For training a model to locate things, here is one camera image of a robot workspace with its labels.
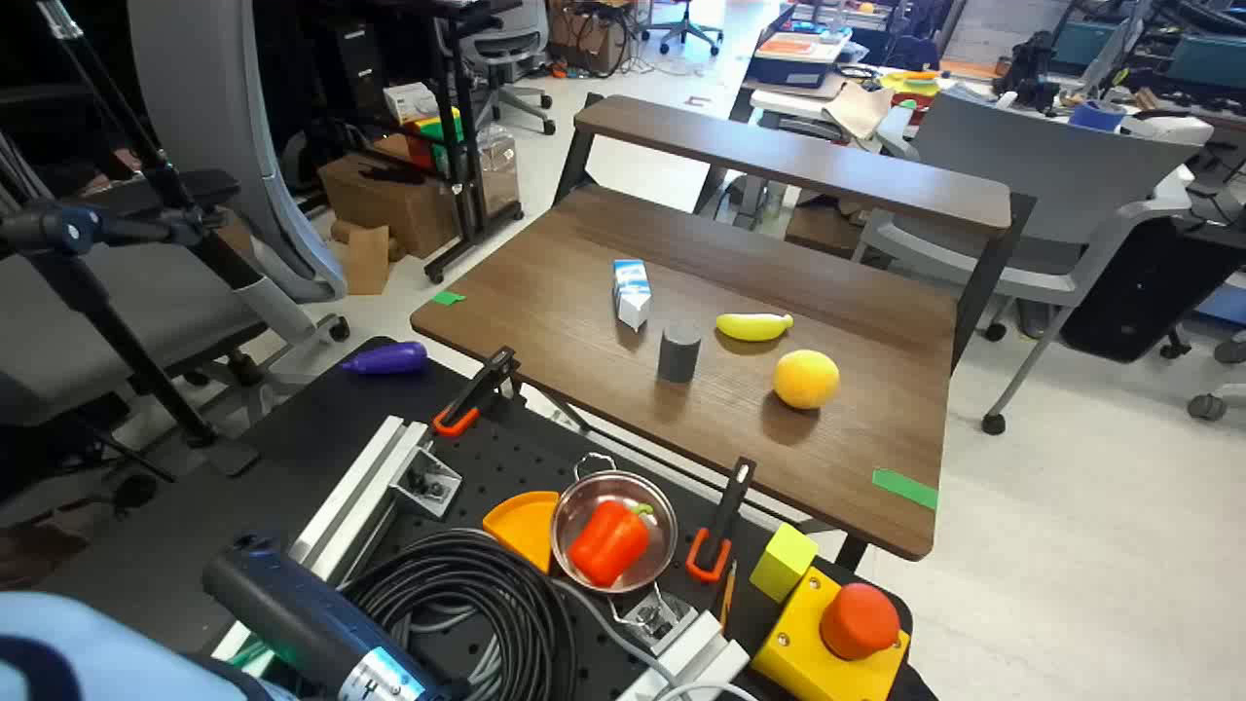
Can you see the grey cylinder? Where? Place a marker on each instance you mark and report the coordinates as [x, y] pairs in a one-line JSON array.
[[677, 357]]

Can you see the blue white milk carton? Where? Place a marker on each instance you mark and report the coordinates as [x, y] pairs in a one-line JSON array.
[[630, 293]]

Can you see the yellow toy banana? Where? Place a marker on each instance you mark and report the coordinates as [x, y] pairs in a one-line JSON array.
[[751, 330]]

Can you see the orange black spring clamp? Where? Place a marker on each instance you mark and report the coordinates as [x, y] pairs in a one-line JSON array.
[[492, 374], [729, 509]]

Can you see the black perforated mounting board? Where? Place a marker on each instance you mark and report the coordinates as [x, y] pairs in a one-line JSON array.
[[519, 452]]

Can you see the yellow toy lemon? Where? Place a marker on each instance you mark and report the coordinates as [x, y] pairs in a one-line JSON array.
[[808, 378]]

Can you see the small green tape square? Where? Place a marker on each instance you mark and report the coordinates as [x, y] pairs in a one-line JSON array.
[[450, 298]]

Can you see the orange toy bell pepper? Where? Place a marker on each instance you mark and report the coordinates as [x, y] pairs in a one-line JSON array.
[[608, 543]]

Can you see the purple toy eggplant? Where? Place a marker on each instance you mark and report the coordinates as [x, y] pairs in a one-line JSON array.
[[388, 361]]

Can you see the wooden desk shelf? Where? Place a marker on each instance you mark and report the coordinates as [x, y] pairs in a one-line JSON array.
[[778, 158]]

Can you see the yellow-green block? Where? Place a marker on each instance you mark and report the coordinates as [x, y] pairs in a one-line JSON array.
[[782, 564]]

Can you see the black metal stand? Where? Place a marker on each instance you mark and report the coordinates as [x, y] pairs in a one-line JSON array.
[[462, 129]]

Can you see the small cardboard box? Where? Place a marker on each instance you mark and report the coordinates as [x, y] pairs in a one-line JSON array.
[[364, 257]]

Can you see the large cardboard box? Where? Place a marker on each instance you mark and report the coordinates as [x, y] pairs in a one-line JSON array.
[[392, 202]]

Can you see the short aluminium extrusion piece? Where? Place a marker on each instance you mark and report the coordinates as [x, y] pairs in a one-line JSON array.
[[695, 647]]

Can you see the long green tape strip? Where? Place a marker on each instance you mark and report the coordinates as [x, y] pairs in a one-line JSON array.
[[904, 490]]

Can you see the grey swivel chair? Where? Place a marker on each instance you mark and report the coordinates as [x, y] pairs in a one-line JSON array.
[[511, 52]]

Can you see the yellow emergency stop box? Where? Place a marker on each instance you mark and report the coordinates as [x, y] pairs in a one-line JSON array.
[[795, 646]]

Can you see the dark blue cylindrical device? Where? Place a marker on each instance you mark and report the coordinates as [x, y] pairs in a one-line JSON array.
[[292, 607]]

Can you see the grey office chair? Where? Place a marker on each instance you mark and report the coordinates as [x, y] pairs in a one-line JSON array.
[[1038, 171]]

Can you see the grey curved panel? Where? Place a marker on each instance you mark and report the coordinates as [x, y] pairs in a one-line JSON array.
[[209, 104]]

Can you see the grey padded chair seat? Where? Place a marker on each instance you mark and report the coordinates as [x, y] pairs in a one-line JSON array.
[[101, 315]]

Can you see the black tripod pole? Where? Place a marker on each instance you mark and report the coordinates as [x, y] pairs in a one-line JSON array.
[[141, 143]]

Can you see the light blue cloth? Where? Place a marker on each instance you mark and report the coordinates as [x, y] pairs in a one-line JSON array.
[[92, 647]]

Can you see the silver corner bracket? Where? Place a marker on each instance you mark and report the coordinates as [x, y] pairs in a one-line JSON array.
[[431, 481]]

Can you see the long aluminium extrusion rail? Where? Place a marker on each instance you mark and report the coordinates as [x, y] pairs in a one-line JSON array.
[[372, 472]]

